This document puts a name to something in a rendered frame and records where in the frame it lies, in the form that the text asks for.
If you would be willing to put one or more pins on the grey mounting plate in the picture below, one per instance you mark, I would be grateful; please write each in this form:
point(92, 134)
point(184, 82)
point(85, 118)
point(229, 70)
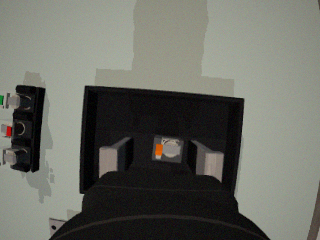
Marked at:
point(55, 225)

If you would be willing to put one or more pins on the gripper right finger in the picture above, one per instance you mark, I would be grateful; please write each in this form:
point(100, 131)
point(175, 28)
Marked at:
point(203, 161)

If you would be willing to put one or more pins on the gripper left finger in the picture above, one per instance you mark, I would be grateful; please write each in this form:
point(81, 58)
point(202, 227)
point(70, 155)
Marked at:
point(117, 157)

